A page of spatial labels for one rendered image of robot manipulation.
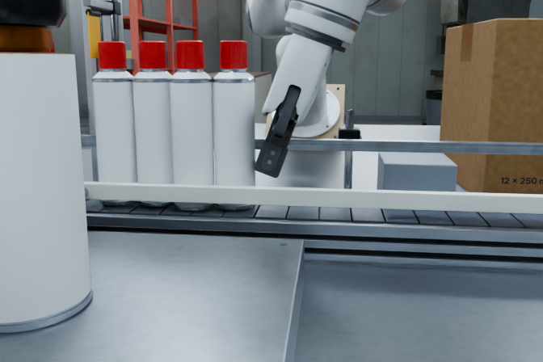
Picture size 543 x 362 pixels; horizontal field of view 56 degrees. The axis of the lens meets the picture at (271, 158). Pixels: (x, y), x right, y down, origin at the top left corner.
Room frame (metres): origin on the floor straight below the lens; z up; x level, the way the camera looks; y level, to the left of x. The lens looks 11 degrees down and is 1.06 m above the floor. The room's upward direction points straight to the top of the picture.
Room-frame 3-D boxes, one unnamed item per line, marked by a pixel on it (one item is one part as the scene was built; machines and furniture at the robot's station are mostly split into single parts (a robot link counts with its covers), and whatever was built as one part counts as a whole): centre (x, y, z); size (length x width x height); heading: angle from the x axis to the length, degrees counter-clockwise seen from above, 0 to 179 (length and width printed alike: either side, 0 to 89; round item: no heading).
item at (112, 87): (0.66, 0.20, 0.98); 0.05 x 0.05 x 0.20
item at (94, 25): (0.67, 0.22, 1.09); 0.03 x 0.01 x 0.06; 173
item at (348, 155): (0.69, -0.11, 0.91); 0.07 x 0.03 x 0.17; 173
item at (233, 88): (0.64, 0.05, 0.98); 0.05 x 0.05 x 0.20
